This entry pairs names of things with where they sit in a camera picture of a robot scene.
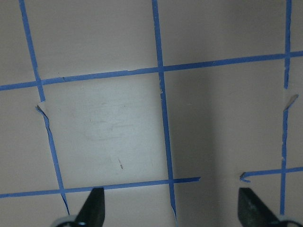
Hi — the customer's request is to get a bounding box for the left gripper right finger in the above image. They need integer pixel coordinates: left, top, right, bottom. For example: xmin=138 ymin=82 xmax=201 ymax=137
xmin=238 ymin=187 xmax=302 ymax=227

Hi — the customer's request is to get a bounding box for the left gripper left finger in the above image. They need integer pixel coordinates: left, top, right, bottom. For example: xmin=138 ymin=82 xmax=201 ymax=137
xmin=54 ymin=188 xmax=105 ymax=227

